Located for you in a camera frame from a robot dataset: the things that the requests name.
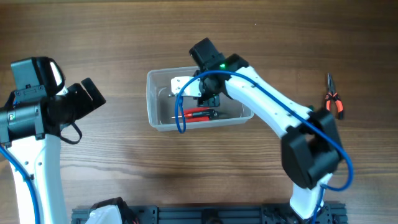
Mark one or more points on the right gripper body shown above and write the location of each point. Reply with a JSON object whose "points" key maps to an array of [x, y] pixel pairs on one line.
{"points": [[209, 96]]}

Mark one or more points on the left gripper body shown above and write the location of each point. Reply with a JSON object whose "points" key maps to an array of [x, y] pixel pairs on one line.
{"points": [[75, 104]]}

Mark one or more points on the black red screwdriver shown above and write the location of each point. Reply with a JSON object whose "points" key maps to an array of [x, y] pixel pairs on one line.
{"points": [[199, 114]]}

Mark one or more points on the clear plastic storage container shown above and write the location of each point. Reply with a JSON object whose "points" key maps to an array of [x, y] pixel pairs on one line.
{"points": [[160, 106]]}

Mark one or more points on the orange black needle-nose pliers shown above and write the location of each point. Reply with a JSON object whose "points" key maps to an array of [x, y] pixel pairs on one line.
{"points": [[333, 96]]}

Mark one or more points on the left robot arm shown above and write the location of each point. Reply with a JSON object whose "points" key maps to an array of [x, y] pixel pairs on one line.
{"points": [[32, 121]]}

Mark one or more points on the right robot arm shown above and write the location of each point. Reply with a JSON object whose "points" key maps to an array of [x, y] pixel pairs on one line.
{"points": [[311, 150]]}

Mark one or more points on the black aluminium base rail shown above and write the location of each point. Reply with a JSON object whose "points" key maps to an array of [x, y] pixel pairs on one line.
{"points": [[279, 213]]}

